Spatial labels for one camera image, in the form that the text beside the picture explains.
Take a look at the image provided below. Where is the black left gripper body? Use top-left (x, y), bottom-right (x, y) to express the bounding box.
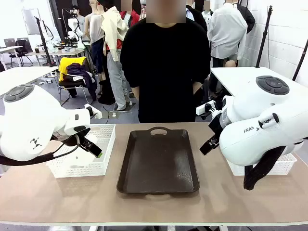
top-left (57, 131), bottom-right (90, 147)

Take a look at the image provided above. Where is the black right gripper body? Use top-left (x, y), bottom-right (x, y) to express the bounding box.
top-left (208, 115), bottom-right (225, 141)

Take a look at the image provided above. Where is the person's left forearm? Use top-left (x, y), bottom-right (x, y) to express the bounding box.
top-left (193, 81), bottom-right (203, 97)

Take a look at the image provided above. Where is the grey floor plate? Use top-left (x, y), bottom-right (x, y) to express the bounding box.
top-left (102, 109), bottom-right (121, 120)

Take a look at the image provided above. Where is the dark brown plastic tray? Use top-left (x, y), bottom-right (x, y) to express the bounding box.
top-left (116, 127), bottom-right (201, 195)

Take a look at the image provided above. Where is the black metal chair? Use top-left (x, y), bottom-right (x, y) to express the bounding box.
top-left (58, 56), bottom-right (97, 106)

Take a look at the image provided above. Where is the dark purple garment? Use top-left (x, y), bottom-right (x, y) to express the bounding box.
top-left (66, 63), bottom-right (98, 102)

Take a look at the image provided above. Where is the person in black sweater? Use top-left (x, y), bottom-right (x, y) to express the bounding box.
top-left (119, 0), bottom-right (212, 124)

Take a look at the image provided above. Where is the yellow garment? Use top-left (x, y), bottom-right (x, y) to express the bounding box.
top-left (58, 56), bottom-right (87, 83)

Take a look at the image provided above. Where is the white perforated basket with label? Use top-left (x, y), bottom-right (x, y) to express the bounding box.
top-left (226, 152), bottom-right (298, 176)

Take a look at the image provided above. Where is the cluttered background work table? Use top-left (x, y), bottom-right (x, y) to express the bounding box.
top-left (26, 41), bottom-right (91, 66)

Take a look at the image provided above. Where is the mannequin with white shirt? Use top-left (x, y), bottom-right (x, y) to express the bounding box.
top-left (207, 1), bottom-right (248, 69)

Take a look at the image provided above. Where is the black tripod stand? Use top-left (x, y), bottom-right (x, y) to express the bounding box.
top-left (33, 15), bottom-right (55, 68)
top-left (255, 5), bottom-right (274, 68)

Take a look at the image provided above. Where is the black office chair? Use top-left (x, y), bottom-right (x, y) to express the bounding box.
top-left (9, 39), bottom-right (34, 67)

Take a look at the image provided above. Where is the black tripod leg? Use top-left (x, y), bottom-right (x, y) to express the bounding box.
top-left (292, 38), bottom-right (308, 82)

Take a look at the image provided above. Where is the mannequin with cream jacket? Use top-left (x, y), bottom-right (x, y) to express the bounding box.
top-left (100, 0), bottom-right (132, 112)

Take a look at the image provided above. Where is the mannequin with white tank top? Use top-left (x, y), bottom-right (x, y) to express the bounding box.
top-left (84, 0), bottom-right (105, 84)

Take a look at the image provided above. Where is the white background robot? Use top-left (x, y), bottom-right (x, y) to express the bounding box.
top-left (62, 8), bottom-right (84, 43)

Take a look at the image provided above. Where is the black hanging jacket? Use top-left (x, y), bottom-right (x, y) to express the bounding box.
top-left (237, 3), bottom-right (256, 35)

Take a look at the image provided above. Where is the white whiteboard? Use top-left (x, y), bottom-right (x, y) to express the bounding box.
top-left (21, 8), bottom-right (42, 36)

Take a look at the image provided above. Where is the person in red top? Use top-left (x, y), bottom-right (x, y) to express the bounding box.
top-left (119, 0), bottom-right (141, 27)

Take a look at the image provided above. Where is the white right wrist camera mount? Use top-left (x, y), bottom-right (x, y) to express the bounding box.
top-left (195, 100), bottom-right (222, 120)

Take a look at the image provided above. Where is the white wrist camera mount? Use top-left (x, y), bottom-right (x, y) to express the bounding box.
top-left (84, 103), bottom-right (103, 120)
top-left (195, 100), bottom-right (222, 120)

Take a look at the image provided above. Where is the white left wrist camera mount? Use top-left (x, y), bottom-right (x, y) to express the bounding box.
top-left (84, 103), bottom-right (103, 120)

